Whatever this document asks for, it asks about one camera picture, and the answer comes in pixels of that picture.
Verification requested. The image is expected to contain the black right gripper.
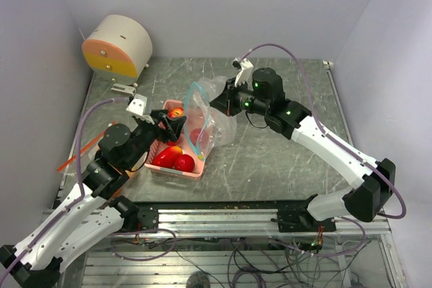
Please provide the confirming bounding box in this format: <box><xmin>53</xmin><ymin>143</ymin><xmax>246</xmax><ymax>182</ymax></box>
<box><xmin>210</xmin><ymin>76</ymin><xmax>270</xmax><ymax>117</ymax></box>

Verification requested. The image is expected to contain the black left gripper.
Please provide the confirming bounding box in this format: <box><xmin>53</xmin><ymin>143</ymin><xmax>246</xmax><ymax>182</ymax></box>
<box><xmin>124</xmin><ymin>108</ymin><xmax>186</xmax><ymax>169</ymax></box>

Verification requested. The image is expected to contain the red striped apple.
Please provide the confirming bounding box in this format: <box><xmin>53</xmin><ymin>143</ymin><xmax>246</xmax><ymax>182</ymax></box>
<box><xmin>167</xmin><ymin>107</ymin><xmax>184</xmax><ymax>119</ymax></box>

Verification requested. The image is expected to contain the clear bag blue zipper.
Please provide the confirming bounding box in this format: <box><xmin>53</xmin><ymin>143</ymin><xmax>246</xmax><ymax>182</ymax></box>
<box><xmin>184</xmin><ymin>76</ymin><xmax>237</xmax><ymax>160</ymax></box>

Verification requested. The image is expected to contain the pink perforated plastic basket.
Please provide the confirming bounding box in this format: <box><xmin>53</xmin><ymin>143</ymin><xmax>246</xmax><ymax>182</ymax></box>
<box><xmin>144</xmin><ymin>99</ymin><xmax>209</xmax><ymax>179</ymax></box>

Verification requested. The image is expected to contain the pink red apple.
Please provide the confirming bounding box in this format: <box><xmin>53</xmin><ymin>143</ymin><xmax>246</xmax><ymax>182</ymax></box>
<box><xmin>189</xmin><ymin>128</ymin><xmax>209</xmax><ymax>146</ymax></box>

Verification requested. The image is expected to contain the red fruit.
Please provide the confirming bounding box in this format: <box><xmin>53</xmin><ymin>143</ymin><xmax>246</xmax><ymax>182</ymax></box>
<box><xmin>173</xmin><ymin>154</ymin><xmax>195</xmax><ymax>173</ymax></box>

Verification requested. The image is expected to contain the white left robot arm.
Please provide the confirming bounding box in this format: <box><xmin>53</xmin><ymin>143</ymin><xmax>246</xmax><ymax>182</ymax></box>
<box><xmin>1</xmin><ymin>110</ymin><xmax>186</xmax><ymax>287</ymax></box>

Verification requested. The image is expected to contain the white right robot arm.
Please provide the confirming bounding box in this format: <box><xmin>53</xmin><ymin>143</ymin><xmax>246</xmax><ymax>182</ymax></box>
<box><xmin>210</xmin><ymin>68</ymin><xmax>396</xmax><ymax>231</ymax></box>

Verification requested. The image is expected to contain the beige cylinder orange face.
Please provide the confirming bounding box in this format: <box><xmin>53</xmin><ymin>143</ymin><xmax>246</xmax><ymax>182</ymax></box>
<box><xmin>82</xmin><ymin>14</ymin><xmax>153</xmax><ymax>86</ymax></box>

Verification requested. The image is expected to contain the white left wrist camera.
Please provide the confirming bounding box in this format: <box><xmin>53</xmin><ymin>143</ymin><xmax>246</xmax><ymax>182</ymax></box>
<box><xmin>126</xmin><ymin>95</ymin><xmax>155</xmax><ymax>125</ymax></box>

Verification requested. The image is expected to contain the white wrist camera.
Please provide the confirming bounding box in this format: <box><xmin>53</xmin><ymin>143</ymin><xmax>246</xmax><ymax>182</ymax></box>
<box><xmin>232</xmin><ymin>59</ymin><xmax>254</xmax><ymax>87</ymax></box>
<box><xmin>126</xmin><ymin>95</ymin><xmax>155</xmax><ymax>125</ymax></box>

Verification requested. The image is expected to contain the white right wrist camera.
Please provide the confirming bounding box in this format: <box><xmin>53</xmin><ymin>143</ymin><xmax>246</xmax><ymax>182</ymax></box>
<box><xmin>232</xmin><ymin>59</ymin><xmax>254</xmax><ymax>87</ymax></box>

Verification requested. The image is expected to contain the small white bracket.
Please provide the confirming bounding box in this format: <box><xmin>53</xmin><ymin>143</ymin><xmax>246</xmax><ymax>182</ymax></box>
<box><xmin>110</xmin><ymin>83</ymin><xmax>136</xmax><ymax>96</ymax></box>

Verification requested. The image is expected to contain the aluminium rail frame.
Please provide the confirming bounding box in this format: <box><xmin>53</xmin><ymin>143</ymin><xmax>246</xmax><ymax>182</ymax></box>
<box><xmin>67</xmin><ymin>200</ymin><xmax>392</xmax><ymax>241</ymax></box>

